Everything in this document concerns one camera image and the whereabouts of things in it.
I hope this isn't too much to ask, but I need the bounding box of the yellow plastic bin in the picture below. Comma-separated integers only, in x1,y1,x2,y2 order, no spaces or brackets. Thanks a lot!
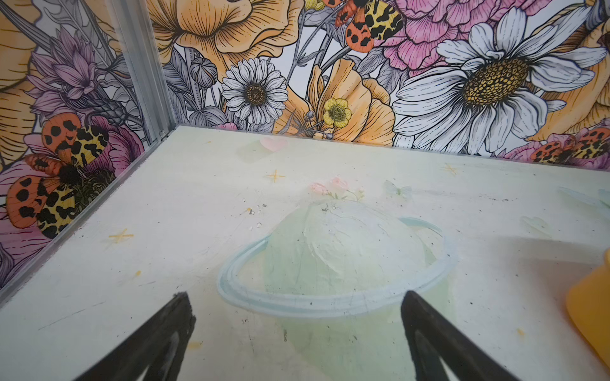
566,249,610,368

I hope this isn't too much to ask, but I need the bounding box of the left aluminium corner post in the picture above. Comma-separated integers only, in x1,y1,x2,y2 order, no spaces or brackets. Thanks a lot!
106,0,176,144

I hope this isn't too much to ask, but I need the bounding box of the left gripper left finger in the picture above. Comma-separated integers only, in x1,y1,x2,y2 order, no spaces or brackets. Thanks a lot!
77,292,196,380

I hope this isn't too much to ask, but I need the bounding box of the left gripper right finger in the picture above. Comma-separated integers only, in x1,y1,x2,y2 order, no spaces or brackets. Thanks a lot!
400,291,518,381

